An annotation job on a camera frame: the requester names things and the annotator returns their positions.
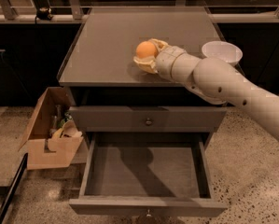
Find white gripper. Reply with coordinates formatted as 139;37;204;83
133;38;188;82

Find orange fruit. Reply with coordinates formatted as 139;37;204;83
136;41;159;59

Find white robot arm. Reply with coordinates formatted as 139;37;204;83
133;39;279;142

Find round top drawer knob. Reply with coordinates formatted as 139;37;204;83
145;118;153;126

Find round drawer knob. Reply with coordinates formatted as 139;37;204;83
146;209;153;218
145;118;153;126

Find closed top drawer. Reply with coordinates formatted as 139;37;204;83
69;105;226;133

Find grey drawer cabinet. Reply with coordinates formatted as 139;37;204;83
56;6;245;218

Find open middle drawer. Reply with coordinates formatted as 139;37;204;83
69;133;227;217

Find round middle drawer knob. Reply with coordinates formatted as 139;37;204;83
146;209;153;218

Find white ceramic bowl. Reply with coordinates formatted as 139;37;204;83
202;41;243;66

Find items inside cardboard box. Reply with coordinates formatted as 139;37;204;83
49;105;82;139

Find small black device on ledge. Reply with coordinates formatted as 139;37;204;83
36;7;53;21

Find open cardboard box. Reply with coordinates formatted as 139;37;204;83
20;87;88;170

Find black bar on floor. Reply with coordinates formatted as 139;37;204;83
0;153;28;224

